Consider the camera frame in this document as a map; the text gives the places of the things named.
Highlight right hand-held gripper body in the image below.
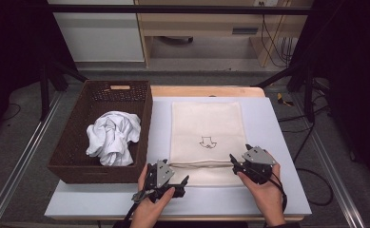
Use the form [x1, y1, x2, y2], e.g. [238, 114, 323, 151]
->
[232, 145, 278, 185]

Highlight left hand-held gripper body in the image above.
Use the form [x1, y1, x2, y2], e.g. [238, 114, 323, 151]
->
[130, 160, 187, 204]

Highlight cream drawstring bag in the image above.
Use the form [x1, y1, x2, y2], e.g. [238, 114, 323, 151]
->
[167, 101, 249, 187]

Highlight white garment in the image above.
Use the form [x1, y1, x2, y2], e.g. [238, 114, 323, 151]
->
[86, 110, 142, 167]

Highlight brown woven basket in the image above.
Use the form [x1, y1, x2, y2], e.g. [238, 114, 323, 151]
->
[47, 79, 153, 184]

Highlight person's right hand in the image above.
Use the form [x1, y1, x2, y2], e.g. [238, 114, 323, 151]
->
[237, 152, 287, 228]

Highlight person's left hand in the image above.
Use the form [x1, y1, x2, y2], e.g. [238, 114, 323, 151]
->
[129, 163, 176, 228]

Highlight white board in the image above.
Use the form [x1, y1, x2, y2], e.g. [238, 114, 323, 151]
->
[44, 96, 313, 219]

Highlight yellow and black tool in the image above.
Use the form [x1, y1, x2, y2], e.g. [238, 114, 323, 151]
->
[276, 92, 295, 107]

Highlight black stand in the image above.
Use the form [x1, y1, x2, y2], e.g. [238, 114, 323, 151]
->
[254, 60, 333, 124]
[39, 60, 89, 122]

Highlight light wooden desk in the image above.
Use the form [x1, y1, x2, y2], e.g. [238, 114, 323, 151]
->
[134, 0, 314, 68]

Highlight black curtain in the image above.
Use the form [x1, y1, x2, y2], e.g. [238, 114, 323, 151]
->
[0, 0, 78, 142]
[291, 0, 370, 186]

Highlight white cabinet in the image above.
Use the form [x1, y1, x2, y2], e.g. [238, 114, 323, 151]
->
[47, 0, 146, 63]

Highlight black horizontal bar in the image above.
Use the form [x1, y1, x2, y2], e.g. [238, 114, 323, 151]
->
[46, 4, 314, 16]

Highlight right hand-held gripper cable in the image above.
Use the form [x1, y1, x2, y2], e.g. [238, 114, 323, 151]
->
[267, 175, 289, 213]

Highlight hand-held gripper cable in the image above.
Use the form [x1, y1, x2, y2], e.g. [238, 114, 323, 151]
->
[267, 175, 289, 213]
[121, 201, 143, 228]

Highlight left hand-held gripper cable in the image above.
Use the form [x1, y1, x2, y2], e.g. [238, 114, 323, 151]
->
[121, 201, 143, 228]

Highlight aluminium rail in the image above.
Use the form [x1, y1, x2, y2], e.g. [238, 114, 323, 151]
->
[0, 91, 64, 228]
[289, 94, 368, 228]

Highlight hanging black cables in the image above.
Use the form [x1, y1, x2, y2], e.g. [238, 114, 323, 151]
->
[259, 1, 296, 68]

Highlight yellow cable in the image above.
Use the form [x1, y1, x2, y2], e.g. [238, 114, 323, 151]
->
[262, 0, 292, 66]

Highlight thin black floor cable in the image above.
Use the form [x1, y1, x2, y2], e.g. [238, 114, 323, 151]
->
[1, 103, 22, 122]

